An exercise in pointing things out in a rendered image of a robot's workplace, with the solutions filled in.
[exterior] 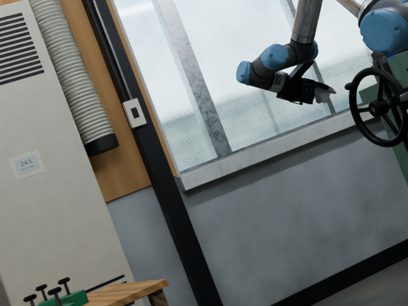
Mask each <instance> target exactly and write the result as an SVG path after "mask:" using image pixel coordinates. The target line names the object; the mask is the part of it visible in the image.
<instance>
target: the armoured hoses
mask: <svg viewBox="0 0 408 306"><path fill-rule="evenodd" d="M379 60H380V62H381V64H382V67H383V69H384V70H385V71H387V72H388V73H390V74H391V75H392V76H393V74H392V71H391V69H390V67H389V65H388V62H387V58H386V56H382V57H380V58H379ZM379 60H378V59H377V60H374V61H372V63H373V66H374V67H377V68H380V69H381V65H380V63H379ZM391 88H392V87H391ZM383 91H384V93H385V96H386V98H387V99H388V98H392V93H391V91H390V88H389V86H388V83H387V82H386V81H385V80H384V86H383ZM392 92H393V94H394V97H395V98H396V102H397V103H398V107H399V108H400V111H401V113H402V109H401V105H400V101H399V99H398V97H397V95H396V93H395V91H394V90H393V88H392ZM390 110H391V112H392V115H393V118H394V120H395V122H396V125H397V128H398V130H399V131H400V129H401V125H402V120H401V117H400V114H399V112H398V109H397V107H396V106H395V107H393V108H391V109H390ZM402 115H403V114H402ZM403 144H404V146H405V149H406V152H407V153H408V136H406V137H405V139H404V140H403Z"/></svg>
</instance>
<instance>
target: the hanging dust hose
mask: <svg viewBox="0 0 408 306"><path fill-rule="evenodd" d="M28 1H29V3H30V6H31V8H32V11H33V14H34V16H35V19H36V21H37V24H38V27H39V30H40V32H41V34H42V38H43V40H44V43H45V45H46V48H47V51H48V53H49V56H50V59H51V61H52V64H53V66H54V69H55V72H56V74H57V77H58V79H59V82H60V85H61V87H62V90H63V92H64V95H65V98H66V100H67V103H68V105H69V108H70V111H71V113H72V116H73V119H74V121H75V124H76V126H77V129H79V130H78V132H80V136H82V137H81V139H82V140H83V143H85V144H84V148H85V150H86V152H87V156H88V157H93V156H96V155H99V154H102V153H105V152H107V151H110V150H112V149H115V148H117V147H119V142H118V140H117V137H116V135H115V132H112V131H113V129H112V128H111V127H112V125H109V124H110V121H108V120H109V119H108V118H107V115H105V113H106V112H105V111H104V108H102V107H103V105H102V104H101V101H100V98H98V96H99V95H97V91H95V89H96V88H94V84H92V83H93V81H91V78H90V74H88V73H89V71H87V68H86V67H85V66H86V65H85V64H84V61H82V60H83V58H82V57H81V54H80V51H79V50H78V49H79V47H77V44H76V41H75V40H74V39H75V37H73V34H72V31H71V30H70V27H69V24H68V20H66V19H67V18H66V17H65V13H64V10H63V7H61V3H60V0H28Z"/></svg>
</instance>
